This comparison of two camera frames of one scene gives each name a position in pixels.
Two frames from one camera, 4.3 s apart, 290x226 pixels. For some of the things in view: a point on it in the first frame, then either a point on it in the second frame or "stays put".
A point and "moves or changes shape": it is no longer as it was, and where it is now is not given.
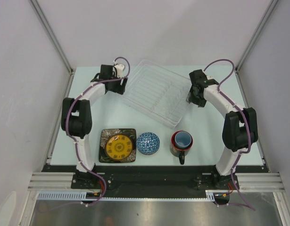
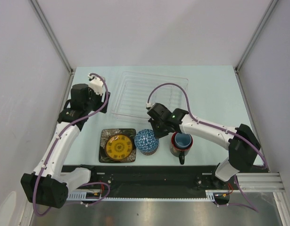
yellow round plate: x=119 y=147 stays put
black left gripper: x=120 y=89 to x=104 y=109
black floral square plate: x=105 y=133 stays put
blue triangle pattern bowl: x=148 y=143 moves or changes shape
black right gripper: x=191 y=98 to x=158 y=134
